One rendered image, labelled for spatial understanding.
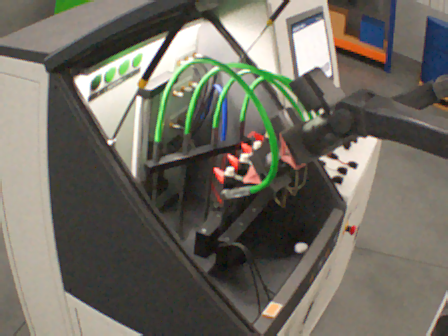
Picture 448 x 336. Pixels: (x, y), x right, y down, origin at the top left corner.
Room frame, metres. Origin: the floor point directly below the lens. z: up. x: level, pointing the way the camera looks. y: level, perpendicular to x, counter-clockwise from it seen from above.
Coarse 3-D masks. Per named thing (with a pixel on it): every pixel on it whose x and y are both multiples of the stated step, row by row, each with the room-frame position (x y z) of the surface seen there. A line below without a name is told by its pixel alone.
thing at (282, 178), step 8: (256, 152) 1.20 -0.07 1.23; (264, 152) 1.21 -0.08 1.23; (264, 160) 1.19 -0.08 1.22; (280, 160) 1.17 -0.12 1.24; (264, 168) 1.18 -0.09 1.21; (280, 168) 1.16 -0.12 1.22; (288, 168) 1.15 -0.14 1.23; (280, 176) 1.18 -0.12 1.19; (288, 176) 1.21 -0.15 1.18; (272, 184) 1.16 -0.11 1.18; (280, 184) 1.18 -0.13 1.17; (272, 192) 1.16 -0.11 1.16
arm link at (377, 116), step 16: (352, 96) 0.83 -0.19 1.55; (368, 96) 0.84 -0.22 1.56; (384, 96) 0.82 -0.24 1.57; (352, 112) 0.80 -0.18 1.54; (368, 112) 0.78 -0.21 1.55; (384, 112) 0.77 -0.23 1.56; (400, 112) 0.76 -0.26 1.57; (416, 112) 0.75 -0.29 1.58; (352, 128) 0.81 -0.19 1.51; (368, 128) 0.79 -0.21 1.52; (384, 128) 0.77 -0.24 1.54; (400, 128) 0.75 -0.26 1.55; (416, 128) 0.72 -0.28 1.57; (432, 128) 0.70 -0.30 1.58; (416, 144) 0.72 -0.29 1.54; (432, 144) 0.70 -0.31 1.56
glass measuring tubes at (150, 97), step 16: (160, 80) 1.42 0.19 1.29; (176, 80) 1.48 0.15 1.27; (144, 96) 1.36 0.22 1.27; (160, 96) 1.44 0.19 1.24; (144, 112) 1.37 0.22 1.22; (144, 128) 1.37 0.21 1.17; (144, 144) 1.37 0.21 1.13; (144, 160) 1.37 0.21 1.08; (144, 176) 1.38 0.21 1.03; (160, 176) 1.47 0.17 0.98; (160, 192) 1.45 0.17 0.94
